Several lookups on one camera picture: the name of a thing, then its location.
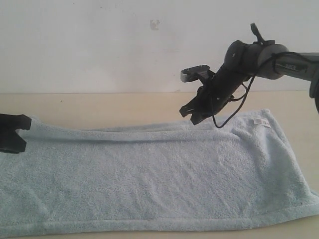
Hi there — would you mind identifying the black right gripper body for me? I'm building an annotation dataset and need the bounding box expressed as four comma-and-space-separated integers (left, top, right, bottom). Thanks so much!
196, 67, 247, 117

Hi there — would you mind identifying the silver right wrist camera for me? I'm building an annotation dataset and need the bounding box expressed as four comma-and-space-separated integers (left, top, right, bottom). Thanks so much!
180, 65, 215, 85

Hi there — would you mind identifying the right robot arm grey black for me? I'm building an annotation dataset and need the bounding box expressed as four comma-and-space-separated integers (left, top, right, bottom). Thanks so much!
179, 23, 319, 125

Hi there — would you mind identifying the light blue terry towel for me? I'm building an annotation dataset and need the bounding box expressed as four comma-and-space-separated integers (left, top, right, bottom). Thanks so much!
0, 109, 319, 238

